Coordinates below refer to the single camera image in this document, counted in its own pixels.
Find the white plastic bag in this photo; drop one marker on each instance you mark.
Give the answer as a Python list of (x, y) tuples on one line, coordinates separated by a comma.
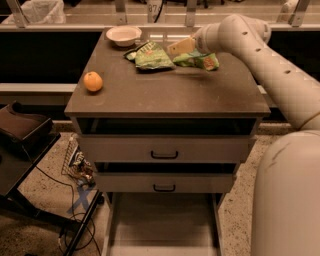
[(43, 11)]

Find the white bowl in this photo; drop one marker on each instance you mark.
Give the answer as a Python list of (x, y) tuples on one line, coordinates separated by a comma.
[(124, 36)]

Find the drawer with handle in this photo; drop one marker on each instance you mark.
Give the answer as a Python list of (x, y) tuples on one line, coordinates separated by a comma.
[(164, 182), (166, 149)]

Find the wire basket with snacks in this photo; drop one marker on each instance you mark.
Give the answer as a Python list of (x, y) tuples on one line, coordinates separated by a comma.
[(75, 165)]

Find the green jalapeno chip bag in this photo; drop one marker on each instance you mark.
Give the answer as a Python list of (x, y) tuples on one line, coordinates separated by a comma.
[(149, 56)]

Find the open bottom drawer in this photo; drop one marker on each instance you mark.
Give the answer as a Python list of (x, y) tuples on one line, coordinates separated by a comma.
[(163, 224)]

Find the grey drawer cabinet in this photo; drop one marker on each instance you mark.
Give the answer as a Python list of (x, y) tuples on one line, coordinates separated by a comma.
[(179, 102)]

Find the orange fruit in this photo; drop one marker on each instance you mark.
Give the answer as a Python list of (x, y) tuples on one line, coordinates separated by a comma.
[(92, 81)]

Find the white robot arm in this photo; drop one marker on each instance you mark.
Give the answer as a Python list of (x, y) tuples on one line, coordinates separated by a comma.
[(286, 200)]

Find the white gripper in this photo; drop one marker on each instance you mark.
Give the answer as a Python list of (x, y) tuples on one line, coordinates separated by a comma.
[(199, 42)]

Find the middle drawer with handle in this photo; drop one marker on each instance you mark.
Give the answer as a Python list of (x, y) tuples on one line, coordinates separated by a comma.
[(164, 182)]

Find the green rice chip bag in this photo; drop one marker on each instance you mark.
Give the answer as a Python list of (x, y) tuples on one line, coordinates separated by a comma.
[(208, 62)]

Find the black side cart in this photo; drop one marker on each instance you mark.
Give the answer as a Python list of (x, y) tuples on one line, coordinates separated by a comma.
[(24, 140)]

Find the top drawer with handle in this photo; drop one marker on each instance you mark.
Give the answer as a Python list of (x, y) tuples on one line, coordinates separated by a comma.
[(166, 149)]

